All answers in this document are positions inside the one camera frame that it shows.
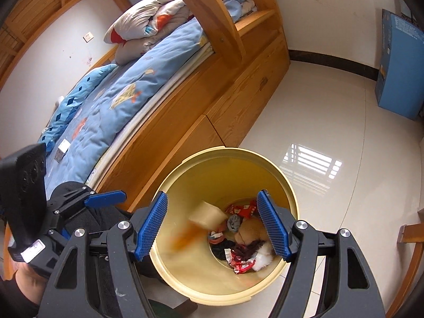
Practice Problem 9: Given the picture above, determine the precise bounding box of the blue cardboard box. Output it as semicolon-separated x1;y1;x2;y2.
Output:
374;8;424;121

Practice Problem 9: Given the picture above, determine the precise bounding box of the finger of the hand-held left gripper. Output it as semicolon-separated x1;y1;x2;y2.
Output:
87;232;111;259
49;185;127;221

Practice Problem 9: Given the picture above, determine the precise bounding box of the wooden chair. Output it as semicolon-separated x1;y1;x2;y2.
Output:
386;208;424;318

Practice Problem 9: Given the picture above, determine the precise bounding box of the pile of blue clothes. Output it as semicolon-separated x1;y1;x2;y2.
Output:
222;0;258;24

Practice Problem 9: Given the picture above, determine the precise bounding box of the wooden bunk bed frame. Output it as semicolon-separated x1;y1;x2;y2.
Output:
0;0;292;213

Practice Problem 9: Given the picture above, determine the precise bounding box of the person's left hand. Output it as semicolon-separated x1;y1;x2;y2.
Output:
14;266;47;306

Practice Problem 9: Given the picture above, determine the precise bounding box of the blue printed quilt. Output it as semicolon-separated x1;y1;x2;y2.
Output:
38;18;213;187

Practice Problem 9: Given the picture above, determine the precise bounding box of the small paper card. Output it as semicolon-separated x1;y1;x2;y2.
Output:
54;140;71;164

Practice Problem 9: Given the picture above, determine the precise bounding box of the folded patterned quilt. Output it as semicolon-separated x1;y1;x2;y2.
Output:
104;0;199;67

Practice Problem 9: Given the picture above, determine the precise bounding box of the yellow plastic trash bin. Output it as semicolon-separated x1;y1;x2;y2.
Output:
149;146;299;307

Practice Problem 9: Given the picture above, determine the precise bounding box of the red packet with yellow print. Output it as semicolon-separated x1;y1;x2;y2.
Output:
224;200;258;220

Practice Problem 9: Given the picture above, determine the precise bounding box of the brown plush toy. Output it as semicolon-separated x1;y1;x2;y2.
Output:
235;218;270;244

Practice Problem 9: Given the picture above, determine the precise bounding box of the grey sock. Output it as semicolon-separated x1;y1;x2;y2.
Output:
226;215;244;233

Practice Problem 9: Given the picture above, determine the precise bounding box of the black cloth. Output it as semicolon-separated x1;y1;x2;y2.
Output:
211;240;236;261

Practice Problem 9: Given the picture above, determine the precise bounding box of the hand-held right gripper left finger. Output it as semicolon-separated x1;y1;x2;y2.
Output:
38;190;169;318

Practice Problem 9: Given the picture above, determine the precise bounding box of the wooden bed drawer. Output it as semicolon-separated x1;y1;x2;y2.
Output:
96;114;226;213
205;35;291;148

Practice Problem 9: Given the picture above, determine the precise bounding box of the striped sock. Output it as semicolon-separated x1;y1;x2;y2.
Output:
207;229;228;243

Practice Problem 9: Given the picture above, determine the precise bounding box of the blue diamond pattern pillow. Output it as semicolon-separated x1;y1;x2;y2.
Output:
38;64;118;153

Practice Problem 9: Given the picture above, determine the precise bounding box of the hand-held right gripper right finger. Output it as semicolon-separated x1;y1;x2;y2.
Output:
257;189;386;318

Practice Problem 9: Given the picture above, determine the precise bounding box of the beige and orange carton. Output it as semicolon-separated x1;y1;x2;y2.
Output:
170;200;230;252

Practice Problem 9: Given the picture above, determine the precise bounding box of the white furry toy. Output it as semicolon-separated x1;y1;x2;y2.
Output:
252;241;276;271

